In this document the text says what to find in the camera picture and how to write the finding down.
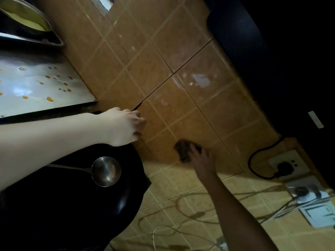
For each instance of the black range hood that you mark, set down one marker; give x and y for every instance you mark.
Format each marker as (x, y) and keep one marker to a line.
(274, 49)

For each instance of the steel bowl with yellow powder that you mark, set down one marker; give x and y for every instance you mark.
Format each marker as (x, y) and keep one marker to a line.
(23, 15)

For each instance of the barred window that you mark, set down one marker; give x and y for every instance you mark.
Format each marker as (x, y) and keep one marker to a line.
(103, 3)

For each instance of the person's right hand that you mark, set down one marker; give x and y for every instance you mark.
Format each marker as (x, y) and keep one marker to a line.
(205, 164)

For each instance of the dark grey rag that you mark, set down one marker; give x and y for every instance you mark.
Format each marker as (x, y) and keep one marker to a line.
(183, 150)

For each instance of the black wok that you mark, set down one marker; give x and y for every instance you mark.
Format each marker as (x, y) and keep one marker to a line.
(65, 206)

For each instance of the dark steel countertop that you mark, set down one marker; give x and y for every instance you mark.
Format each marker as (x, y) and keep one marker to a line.
(15, 83)

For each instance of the person's left forearm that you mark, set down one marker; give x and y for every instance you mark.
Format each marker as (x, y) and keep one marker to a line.
(39, 148)

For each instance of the white wall switch plate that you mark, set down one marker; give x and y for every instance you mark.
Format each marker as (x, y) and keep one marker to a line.
(319, 214)

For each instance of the steel tray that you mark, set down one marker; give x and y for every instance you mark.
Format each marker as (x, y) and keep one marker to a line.
(34, 39)

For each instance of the person's right forearm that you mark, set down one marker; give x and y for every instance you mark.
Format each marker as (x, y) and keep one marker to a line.
(235, 219)

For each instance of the person's left hand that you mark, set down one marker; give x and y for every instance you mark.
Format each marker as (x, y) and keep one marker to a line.
(123, 126)

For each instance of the steel ladle with round scoop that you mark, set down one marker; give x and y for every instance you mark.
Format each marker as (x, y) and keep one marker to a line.
(106, 171)

